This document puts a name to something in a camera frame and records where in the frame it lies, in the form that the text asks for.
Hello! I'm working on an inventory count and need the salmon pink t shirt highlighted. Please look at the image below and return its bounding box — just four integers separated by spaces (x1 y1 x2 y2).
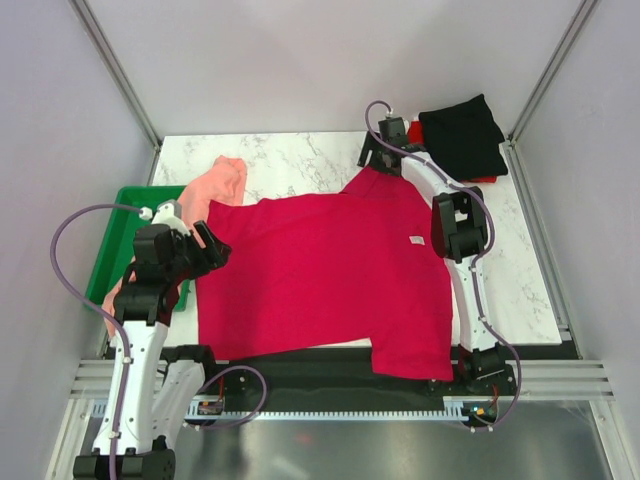
102 155 250 337

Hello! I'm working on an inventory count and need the magenta polo shirt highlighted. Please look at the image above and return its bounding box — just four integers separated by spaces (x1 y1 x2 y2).
196 169 453 381

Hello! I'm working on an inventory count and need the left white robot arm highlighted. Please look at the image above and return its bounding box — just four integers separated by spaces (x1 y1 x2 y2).
73 200 231 479

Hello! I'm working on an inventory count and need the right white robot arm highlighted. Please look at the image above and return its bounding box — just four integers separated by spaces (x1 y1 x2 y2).
358 109 521 396

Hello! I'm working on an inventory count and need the folded red t shirt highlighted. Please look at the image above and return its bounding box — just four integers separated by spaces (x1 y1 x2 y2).
408 120 497 184

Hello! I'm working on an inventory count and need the green plastic tray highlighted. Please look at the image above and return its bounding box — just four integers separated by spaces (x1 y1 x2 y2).
86 186 184 305

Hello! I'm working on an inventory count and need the folded black t shirt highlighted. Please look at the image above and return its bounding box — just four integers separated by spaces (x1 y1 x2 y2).
418 94 508 181

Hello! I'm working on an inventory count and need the right aluminium frame post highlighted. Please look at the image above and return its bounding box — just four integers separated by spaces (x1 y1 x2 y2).
507 0 601 144

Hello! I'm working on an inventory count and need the aluminium frame post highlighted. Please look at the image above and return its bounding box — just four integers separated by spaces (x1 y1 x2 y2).
507 0 601 144
69 0 164 150

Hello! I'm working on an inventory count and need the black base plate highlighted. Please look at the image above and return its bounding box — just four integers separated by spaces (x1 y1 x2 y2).
201 342 580 413

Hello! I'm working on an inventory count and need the front aluminium rail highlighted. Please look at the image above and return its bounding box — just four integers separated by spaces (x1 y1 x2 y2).
69 359 115 399

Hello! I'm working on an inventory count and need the white slotted cable duct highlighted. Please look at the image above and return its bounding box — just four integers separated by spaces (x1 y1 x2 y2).
92 397 474 420

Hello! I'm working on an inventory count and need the left aluminium frame post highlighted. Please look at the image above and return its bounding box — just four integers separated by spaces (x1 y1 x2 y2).
69 0 164 150

